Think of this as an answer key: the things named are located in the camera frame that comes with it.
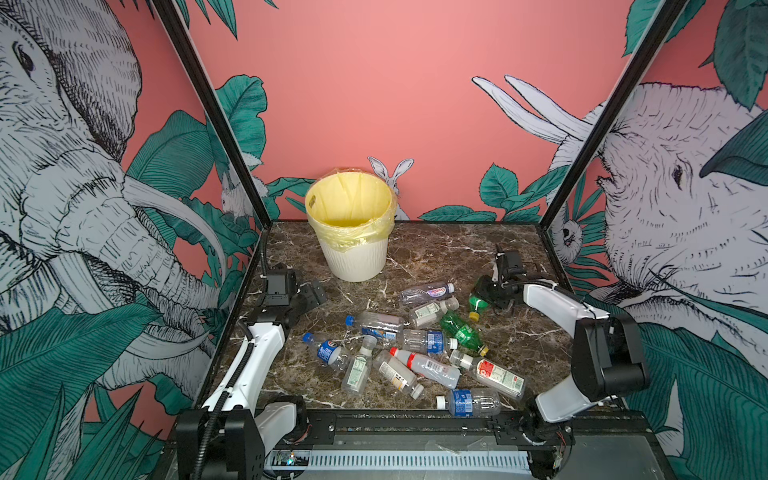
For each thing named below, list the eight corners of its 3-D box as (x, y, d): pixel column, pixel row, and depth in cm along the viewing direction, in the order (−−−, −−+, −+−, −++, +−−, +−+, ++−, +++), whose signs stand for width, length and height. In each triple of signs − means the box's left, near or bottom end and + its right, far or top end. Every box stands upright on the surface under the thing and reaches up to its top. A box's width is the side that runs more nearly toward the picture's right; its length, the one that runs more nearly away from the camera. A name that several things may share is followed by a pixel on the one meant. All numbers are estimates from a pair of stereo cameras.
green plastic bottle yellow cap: (477, 364, 87) (482, 358, 82) (437, 326, 94) (439, 318, 90) (487, 354, 89) (492, 346, 85) (447, 317, 97) (449, 308, 92)
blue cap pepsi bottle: (301, 352, 88) (296, 345, 84) (311, 336, 92) (307, 328, 87) (347, 374, 85) (345, 368, 80) (356, 356, 88) (354, 349, 83)
